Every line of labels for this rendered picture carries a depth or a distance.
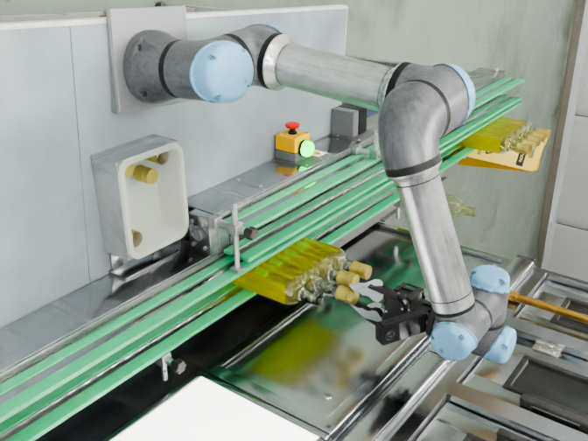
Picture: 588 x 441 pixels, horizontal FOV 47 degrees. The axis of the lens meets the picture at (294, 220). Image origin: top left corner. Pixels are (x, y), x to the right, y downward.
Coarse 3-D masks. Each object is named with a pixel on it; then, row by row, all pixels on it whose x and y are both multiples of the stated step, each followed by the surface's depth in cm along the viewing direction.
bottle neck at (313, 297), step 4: (304, 288) 151; (300, 292) 150; (304, 292) 150; (308, 292) 149; (312, 292) 149; (316, 292) 149; (300, 296) 150; (304, 296) 149; (308, 296) 149; (312, 296) 148; (316, 296) 148; (320, 296) 149; (304, 300) 150; (308, 300) 149; (312, 300) 148; (316, 300) 148; (320, 300) 150; (316, 304) 148; (320, 304) 149
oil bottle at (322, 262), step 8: (288, 248) 165; (296, 248) 165; (304, 248) 165; (288, 256) 162; (296, 256) 161; (304, 256) 161; (312, 256) 161; (320, 256) 161; (328, 256) 162; (312, 264) 159; (320, 264) 158; (328, 264) 159; (320, 272) 158; (328, 280) 160
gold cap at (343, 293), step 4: (340, 284) 152; (340, 288) 151; (344, 288) 150; (348, 288) 150; (336, 292) 151; (340, 292) 150; (344, 292) 150; (348, 292) 149; (352, 292) 149; (356, 292) 150; (336, 296) 151; (340, 296) 150; (344, 296) 150; (348, 296) 149; (352, 296) 149; (356, 296) 150; (340, 300) 151; (344, 300) 150; (348, 300) 149; (352, 300) 149; (356, 300) 151
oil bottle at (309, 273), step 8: (272, 256) 162; (280, 256) 162; (272, 264) 159; (280, 264) 158; (288, 264) 158; (296, 264) 158; (304, 264) 158; (296, 272) 155; (304, 272) 155; (312, 272) 155; (304, 280) 154; (312, 280) 154; (312, 288) 155
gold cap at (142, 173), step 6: (138, 168) 145; (144, 168) 144; (150, 168) 144; (138, 174) 144; (144, 174) 143; (150, 174) 143; (156, 174) 145; (138, 180) 146; (144, 180) 143; (150, 180) 144; (156, 180) 145
